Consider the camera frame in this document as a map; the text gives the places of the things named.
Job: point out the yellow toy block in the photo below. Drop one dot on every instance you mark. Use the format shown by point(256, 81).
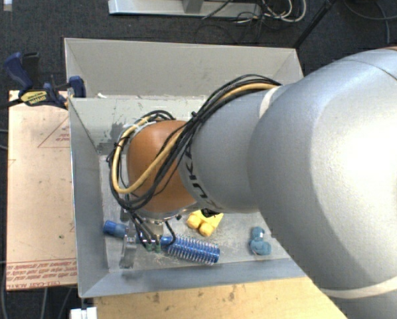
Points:
point(203, 224)

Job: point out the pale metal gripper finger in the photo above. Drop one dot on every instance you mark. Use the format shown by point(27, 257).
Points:
point(124, 214)
point(128, 254)

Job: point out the teal soft toy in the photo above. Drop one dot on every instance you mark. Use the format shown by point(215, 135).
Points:
point(260, 244)

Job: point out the blue round hair brush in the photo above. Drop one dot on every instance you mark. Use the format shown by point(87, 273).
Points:
point(193, 249)

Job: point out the brown cardboard board red print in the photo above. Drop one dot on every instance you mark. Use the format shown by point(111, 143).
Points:
point(39, 184)

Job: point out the grey metal bin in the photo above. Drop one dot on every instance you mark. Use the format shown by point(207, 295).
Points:
point(85, 184)

